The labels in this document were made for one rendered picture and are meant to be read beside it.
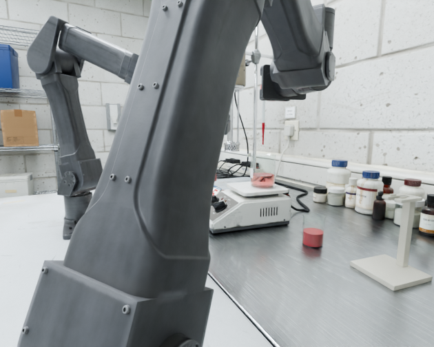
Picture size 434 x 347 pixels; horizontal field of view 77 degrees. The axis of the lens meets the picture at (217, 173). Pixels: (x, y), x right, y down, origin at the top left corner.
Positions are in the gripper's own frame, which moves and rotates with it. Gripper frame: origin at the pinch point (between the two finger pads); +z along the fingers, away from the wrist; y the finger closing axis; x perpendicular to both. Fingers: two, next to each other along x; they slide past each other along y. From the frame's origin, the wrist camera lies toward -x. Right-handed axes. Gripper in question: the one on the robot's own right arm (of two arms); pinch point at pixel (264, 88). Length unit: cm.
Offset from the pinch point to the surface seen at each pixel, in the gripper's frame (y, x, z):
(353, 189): -29.9, 26.8, 1.1
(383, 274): -5.1, 31.2, -30.6
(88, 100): 64, -17, 237
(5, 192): 125, 60, 195
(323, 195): -26.0, 29.9, 8.6
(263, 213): 2.3, 28.3, -5.6
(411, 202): -10.2, 20.5, -29.9
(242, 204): 7.5, 25.7, -5.6
